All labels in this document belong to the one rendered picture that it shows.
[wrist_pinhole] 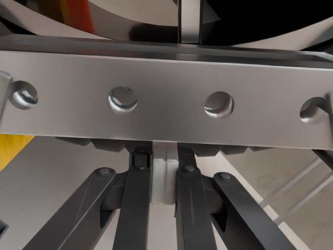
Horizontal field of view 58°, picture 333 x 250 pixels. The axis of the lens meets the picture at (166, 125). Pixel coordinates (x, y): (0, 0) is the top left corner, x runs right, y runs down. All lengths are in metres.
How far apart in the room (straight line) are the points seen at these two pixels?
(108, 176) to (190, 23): 0.13
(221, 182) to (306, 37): 0.13
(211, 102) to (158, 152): 0.04
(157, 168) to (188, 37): 0.11
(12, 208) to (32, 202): 0.08
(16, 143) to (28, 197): 0.79
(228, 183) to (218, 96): 0.05
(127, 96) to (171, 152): 0.04
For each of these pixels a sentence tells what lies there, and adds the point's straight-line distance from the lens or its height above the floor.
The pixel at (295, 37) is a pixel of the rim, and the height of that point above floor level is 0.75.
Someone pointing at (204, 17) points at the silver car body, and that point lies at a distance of 1.75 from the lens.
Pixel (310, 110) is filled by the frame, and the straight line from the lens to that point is 0.17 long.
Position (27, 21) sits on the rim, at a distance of 0.23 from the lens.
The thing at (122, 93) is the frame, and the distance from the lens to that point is 0.18.
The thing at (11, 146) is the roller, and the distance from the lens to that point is 0.28.
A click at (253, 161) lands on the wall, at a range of 4.51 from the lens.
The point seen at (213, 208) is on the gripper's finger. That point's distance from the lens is 0.16.
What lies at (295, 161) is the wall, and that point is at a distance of 4.73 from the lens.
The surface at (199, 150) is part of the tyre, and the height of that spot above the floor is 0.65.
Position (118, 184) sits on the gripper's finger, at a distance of 0.16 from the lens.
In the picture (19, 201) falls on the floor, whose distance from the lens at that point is 1.04.
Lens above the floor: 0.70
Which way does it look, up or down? 14 degrees down
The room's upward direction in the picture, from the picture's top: 50 degrees clockwise
